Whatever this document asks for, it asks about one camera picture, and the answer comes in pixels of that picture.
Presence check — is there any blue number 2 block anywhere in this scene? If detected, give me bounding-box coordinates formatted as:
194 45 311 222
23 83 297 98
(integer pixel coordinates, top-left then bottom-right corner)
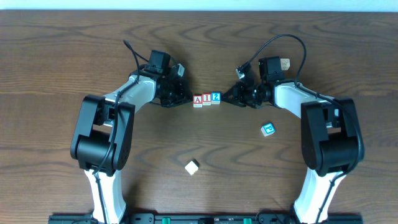
211 92 221 105

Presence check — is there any red letter A block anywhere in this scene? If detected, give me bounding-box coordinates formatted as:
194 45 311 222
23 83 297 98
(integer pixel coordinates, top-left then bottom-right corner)
193 95 203 108

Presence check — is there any red letter I block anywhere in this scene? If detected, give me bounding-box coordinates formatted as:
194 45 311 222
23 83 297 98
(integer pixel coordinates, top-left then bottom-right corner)
202 93 211 106

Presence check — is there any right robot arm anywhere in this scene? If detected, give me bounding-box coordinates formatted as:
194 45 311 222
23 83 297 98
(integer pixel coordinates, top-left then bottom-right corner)
221 57 364 223

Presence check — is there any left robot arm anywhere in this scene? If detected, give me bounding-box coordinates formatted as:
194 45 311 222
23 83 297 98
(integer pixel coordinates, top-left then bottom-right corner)
70 50 193 223

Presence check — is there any wooden block with line drawing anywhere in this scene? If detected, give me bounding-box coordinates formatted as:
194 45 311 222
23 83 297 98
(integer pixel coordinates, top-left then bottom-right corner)
177 63 185 77

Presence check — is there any blue letter P block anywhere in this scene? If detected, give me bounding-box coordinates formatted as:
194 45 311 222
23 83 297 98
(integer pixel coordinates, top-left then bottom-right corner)
261 123 275 137

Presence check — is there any wooden block far right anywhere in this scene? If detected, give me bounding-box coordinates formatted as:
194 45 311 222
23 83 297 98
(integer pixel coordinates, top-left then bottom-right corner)
280 58 290 71

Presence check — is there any plain wooden block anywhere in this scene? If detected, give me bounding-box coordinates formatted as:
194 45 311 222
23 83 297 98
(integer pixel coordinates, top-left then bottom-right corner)
185 160 199 175

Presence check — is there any right black cable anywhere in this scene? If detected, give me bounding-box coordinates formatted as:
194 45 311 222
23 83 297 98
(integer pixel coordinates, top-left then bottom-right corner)
238 33 364 224

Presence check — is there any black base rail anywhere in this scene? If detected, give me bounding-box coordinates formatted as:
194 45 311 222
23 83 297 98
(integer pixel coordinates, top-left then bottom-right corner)
48 213 363 224

